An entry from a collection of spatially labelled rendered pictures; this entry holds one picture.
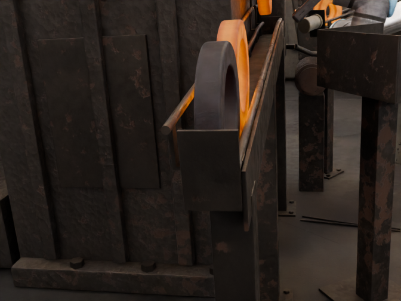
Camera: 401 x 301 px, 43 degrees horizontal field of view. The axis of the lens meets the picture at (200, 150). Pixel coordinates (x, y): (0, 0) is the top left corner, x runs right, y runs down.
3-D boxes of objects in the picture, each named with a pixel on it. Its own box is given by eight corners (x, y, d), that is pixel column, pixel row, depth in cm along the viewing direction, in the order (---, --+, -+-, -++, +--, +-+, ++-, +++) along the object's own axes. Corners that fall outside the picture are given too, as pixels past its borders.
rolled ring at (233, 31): (247, 147, 91) (228, 147, 92) (250, 56, 98) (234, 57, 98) (234, 101, 74) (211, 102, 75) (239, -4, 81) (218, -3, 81)
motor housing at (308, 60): (295, 194, 210) (293, 64, 194) (296, 175, 231) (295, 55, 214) (327, 194, 208) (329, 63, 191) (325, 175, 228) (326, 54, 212)
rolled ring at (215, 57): (236, 26, 73) (213, 27, 74) (215, 63, 57) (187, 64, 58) (242, 143, 81) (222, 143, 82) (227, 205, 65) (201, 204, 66)
